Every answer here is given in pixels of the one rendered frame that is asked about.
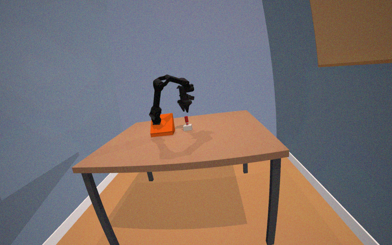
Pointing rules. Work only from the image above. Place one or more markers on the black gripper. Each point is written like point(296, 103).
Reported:
point(184, 103)

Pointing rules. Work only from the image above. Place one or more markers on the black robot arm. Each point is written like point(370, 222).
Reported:
point(158, 87)

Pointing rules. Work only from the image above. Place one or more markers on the white square block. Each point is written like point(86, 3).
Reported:
point(187, 127)

